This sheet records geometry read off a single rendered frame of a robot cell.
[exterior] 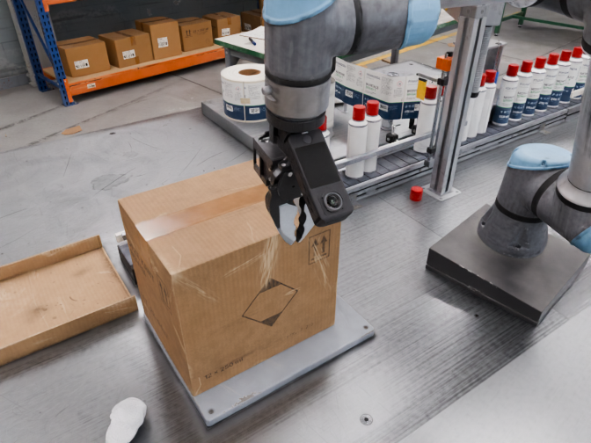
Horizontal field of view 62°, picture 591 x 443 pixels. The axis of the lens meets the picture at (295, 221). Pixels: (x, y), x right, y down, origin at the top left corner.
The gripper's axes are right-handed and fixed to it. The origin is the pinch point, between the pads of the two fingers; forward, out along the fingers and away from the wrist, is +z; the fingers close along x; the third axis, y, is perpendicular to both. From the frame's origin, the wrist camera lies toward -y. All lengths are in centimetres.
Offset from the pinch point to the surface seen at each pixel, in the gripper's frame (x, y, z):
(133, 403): 27.8, 1.9, 27.8
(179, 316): 17.8, 2.0, 10.4
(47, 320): 39, 31, 35
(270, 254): 2.1, 4.4, 6.3
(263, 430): 10.2, -10.5, 29.9
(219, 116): -25, 107, 44
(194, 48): -114, 436, 162
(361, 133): -44, 47, 21
